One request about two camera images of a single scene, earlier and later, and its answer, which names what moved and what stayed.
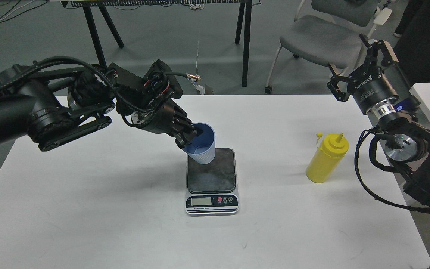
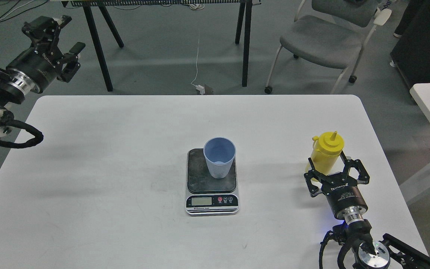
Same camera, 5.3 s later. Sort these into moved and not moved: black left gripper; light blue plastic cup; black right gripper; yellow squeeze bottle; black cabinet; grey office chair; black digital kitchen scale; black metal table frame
Moved: black right gripper; light blue plastic cup; black left gripper
Not moved: black metal table frame; black cabinet; yellow squeeze bottle; black digital kitchen scale; grey office chair
